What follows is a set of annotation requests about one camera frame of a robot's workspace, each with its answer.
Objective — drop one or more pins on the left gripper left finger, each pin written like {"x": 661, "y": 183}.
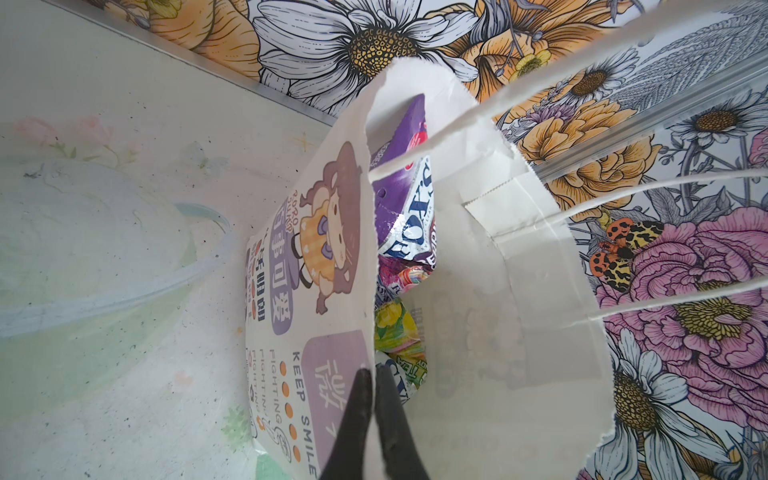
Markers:
{"x": 346, "y": 461}

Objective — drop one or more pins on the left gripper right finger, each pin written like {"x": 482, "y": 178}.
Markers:
{"x": 400, "y": 456}

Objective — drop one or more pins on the white paper bag with print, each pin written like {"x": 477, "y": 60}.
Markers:
{"x": 598, "y": 309}

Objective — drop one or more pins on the purple snack packet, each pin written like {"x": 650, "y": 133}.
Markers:
{"x": 404, "y": 208}

